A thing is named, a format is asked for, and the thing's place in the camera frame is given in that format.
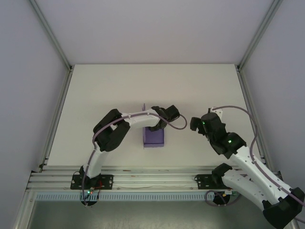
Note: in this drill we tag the purple paper box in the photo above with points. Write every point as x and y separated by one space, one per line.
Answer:
154 138

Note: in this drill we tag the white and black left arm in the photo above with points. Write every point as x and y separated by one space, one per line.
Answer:
140 120

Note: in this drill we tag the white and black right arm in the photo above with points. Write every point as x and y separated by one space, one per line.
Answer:
245 164

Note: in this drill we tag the aluminium table side rail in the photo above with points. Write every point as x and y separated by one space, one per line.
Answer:
253 114
56 119

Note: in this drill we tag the aluminium mounting rail bed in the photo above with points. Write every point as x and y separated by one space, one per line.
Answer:
152 179

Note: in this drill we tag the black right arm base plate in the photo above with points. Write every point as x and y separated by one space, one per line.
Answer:
202 181

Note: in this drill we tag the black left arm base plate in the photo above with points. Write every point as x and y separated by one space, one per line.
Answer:
106 182

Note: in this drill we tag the aluminium frame post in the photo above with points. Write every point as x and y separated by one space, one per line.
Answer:
51 35
259 33

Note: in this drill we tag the aluminium lower frame bar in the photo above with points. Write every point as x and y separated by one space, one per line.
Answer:
22 210

